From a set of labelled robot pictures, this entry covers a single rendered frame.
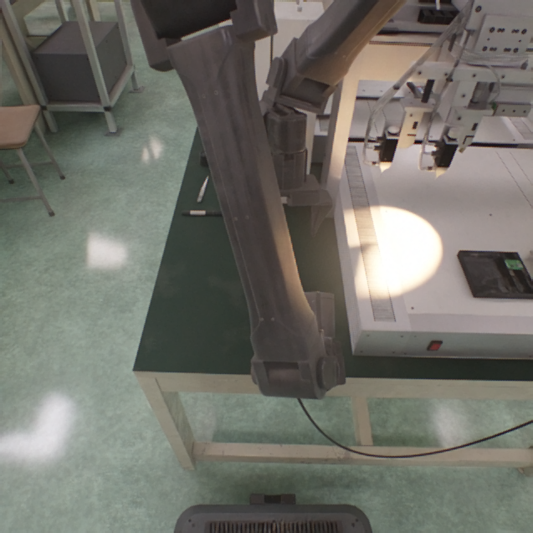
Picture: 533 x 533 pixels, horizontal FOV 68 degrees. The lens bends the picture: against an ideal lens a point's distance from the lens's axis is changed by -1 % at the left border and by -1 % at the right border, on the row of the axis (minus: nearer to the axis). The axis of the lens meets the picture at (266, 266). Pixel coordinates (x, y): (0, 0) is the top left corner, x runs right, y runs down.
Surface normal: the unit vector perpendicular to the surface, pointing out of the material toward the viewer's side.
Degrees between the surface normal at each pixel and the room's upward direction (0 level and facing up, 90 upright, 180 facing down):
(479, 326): 0
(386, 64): 90
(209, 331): 0
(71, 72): 90
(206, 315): 0
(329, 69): 118
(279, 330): 69
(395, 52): 90
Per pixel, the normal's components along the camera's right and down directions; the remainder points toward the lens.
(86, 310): 0.02, -0.66
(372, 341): -0.02, 0.75
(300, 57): -0.91, -0.04
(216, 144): -0.35, 0.40
